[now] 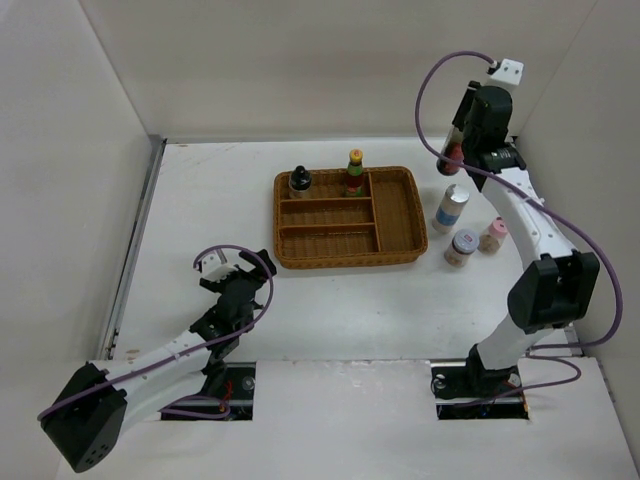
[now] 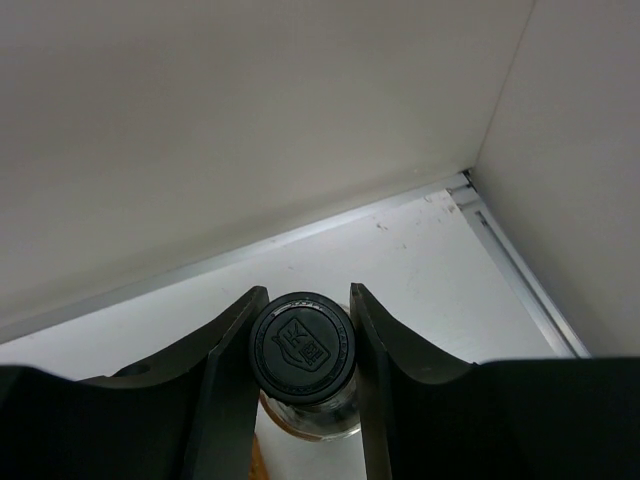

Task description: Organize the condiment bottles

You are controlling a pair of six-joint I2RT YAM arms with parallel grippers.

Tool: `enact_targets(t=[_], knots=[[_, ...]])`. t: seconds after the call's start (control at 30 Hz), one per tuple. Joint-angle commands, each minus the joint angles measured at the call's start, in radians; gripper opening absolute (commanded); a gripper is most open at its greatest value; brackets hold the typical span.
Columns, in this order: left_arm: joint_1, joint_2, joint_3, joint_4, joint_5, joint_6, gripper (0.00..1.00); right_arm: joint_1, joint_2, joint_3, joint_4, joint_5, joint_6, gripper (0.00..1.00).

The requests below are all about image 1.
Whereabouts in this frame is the silver-lid jar blue label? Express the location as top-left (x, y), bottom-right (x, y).
top-left (432, 184), bottom-right (470, 234)

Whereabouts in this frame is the pink-lid spice jar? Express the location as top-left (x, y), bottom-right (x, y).
top-left (478, 217), bottom-right (509, 255)

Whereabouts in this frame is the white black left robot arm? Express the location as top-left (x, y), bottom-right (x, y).
top-left (37, 246), bottom-right (277, 473)

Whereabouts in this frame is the brown wicker divided tray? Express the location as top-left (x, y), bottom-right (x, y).
top-left (273, 166), bottom-right (428, 269)

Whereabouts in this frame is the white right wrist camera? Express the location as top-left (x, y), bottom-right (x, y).
top-left (484, 58), bottom-right (524, 94)

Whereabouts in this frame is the white-lid spice jar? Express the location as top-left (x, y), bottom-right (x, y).
top-left (444, 229), bottom-right (479, 268)

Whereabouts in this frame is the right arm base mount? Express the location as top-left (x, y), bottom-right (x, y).
top-left (430, 362), bottom-right (529, 420)

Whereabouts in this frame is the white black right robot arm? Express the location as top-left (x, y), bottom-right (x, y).
top-left (437, 81), bottom-right (600, 399)

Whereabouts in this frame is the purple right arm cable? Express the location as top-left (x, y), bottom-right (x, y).
top-left (414, 50), bottom-right (625, 406)

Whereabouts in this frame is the red sauce bottle green label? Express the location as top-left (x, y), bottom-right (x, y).
top-left (344, 149), bottom-right (364, 197)

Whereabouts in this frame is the small black-capped glass jar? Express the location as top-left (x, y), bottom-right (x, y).
top-left (288, 165), bottom-right (312, 199)

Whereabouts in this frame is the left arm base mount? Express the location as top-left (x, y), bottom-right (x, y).
top-left (160, 362), bottom-right (257, 422)

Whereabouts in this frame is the tall soy sauce bottle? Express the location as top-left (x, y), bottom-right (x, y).
top-left (436, 126), bottom-right (464, 176)

